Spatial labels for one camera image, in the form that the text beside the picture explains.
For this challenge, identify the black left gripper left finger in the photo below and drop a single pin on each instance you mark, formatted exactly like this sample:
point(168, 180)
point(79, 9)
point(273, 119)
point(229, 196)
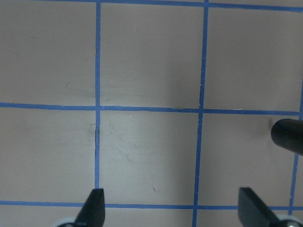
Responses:
point(92, 213)

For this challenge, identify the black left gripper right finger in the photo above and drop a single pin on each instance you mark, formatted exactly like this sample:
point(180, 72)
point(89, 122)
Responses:
point(252, 211)

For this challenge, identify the dark wine bottle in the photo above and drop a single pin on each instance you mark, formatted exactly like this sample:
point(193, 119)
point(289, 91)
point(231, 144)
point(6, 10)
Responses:
point(288, 134)

